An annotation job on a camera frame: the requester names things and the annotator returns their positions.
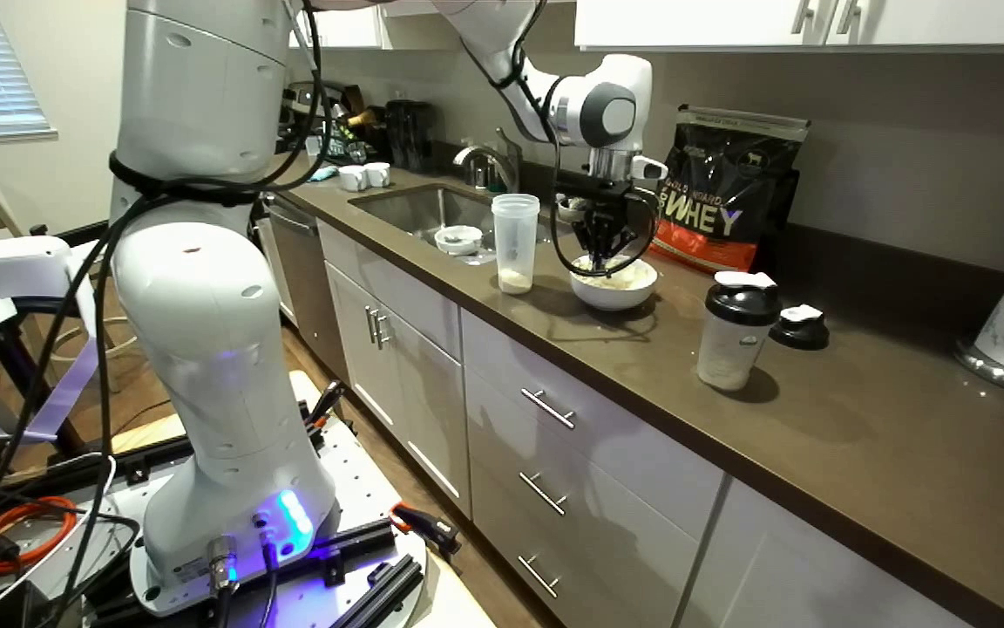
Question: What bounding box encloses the white bowl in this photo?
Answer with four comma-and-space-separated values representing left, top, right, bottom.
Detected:
568, 256, 661, 314

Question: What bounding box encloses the white upper cabinet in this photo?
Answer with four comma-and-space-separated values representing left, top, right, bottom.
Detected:
573, 0, 1004, 57

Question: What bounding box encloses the chrome sink faucet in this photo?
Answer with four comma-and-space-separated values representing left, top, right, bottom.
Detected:
449, 140, 518, 195

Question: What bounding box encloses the orange black clamp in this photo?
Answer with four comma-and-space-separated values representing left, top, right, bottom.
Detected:
306, 382, 349, 430
390, 499, 462, 559

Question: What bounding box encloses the black red whey bag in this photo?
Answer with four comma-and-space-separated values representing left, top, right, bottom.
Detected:
643, 100, 811, 275

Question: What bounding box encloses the black coffee maker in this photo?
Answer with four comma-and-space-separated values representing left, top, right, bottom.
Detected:
378, 97, 439, 174

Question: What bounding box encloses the clear open shaker bottle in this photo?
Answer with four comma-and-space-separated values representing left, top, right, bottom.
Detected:
489, 188, 542, 298

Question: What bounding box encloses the robot mounting base plate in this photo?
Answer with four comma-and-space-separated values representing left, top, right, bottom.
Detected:
95, 366, 498, 628

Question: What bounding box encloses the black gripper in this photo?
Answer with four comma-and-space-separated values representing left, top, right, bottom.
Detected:
577, 174, 643, 274

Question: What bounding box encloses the white base cabinet run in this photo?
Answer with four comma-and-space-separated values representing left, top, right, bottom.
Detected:
312, 216, 977, 628

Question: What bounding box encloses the dark dishwasher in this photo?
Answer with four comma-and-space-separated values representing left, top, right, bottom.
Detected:
259, 193, 349, 382

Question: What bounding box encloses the white dish in sink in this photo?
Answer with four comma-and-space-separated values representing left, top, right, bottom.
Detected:
427, 225, 489, 260

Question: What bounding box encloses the silver drawer handle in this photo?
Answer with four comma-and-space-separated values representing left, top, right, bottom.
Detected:
518, 383, 577, 433
516, 553, 564, 603
516, 468, 573, 521

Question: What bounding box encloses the stainless steel sink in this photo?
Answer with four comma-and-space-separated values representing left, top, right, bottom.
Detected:
349, 181, 581, 267

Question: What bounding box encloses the orange cable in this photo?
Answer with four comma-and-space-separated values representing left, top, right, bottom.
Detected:
0, 491, 83, 580

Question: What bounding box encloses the wrist mounted camera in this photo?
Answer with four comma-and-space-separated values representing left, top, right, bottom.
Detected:
627, 149, 676, 188

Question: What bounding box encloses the white curved frame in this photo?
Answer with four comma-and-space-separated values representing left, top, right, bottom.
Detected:
0, 235, 103, 447

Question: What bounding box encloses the black metal rail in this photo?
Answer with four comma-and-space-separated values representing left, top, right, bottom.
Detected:
332, 554, 426, 628
284, 521, 401, 585

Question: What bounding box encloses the black tripod leg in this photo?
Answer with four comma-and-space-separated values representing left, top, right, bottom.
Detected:
0, 212, 90, 460

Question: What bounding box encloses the loose black shaker lid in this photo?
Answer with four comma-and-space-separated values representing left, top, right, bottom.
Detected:
767, 302, 834, 354

